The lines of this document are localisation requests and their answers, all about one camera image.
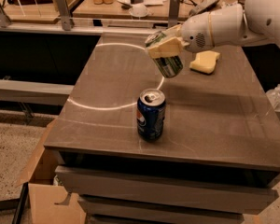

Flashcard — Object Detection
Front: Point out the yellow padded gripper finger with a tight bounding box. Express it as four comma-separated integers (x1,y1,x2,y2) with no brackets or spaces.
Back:
164,24,182,37
147,36,189,59

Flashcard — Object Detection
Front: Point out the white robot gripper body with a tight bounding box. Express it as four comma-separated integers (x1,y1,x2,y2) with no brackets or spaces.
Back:
180,5,244,53

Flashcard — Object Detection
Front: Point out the green soda can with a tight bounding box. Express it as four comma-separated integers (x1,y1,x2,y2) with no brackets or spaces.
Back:
145,31,183,78

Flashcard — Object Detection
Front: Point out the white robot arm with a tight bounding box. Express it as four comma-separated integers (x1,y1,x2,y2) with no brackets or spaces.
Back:
147,0,280,58

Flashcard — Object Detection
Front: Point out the blue Pepsi can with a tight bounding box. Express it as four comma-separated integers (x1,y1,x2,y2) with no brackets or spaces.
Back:
136,89,166,142

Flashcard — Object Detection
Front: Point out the grey power strip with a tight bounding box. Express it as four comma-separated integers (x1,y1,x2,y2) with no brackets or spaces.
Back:
189,0,220,17

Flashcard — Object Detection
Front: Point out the yellow sponge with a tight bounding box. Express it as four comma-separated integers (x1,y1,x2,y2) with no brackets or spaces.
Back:
189,50,220,75

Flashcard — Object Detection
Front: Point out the white bowl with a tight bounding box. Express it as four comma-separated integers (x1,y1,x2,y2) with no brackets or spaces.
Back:
129,4,148,18

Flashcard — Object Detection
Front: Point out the clear plastic bottle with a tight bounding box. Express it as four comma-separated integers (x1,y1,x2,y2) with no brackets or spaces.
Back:
266,84,280,108

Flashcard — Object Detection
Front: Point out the grey drawer cabinet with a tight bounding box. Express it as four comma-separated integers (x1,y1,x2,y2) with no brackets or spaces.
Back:
45,34,280,224

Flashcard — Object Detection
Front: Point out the cardboard box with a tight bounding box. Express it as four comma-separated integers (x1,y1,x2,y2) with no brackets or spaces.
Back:
17,121,86,224

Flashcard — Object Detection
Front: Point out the metal bracket right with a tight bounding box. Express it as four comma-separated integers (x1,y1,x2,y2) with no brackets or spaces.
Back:
168,0,180,27

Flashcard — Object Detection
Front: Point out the metal bracket middle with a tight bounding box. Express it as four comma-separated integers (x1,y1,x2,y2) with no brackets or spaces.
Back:
55,0,74,31

